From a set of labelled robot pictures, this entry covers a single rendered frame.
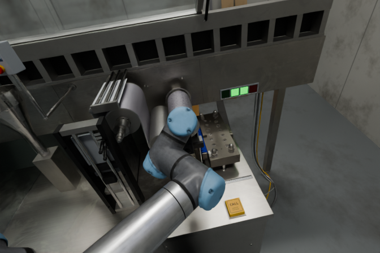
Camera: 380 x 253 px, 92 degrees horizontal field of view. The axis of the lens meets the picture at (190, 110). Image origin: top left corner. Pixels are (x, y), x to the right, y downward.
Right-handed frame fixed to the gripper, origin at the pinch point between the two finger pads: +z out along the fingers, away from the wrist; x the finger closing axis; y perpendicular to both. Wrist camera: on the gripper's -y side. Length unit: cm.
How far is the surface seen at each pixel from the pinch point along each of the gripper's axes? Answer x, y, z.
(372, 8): -225, 88, 100
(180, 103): -0.4, 12.6, 8.5
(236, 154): -24.1, -18.1, 16.0
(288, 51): -68, 32, 21
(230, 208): -14.0, -39.4, 7.1
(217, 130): -20.0, -4.8, 31.7
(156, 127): 13.2, 3.3, 9.7
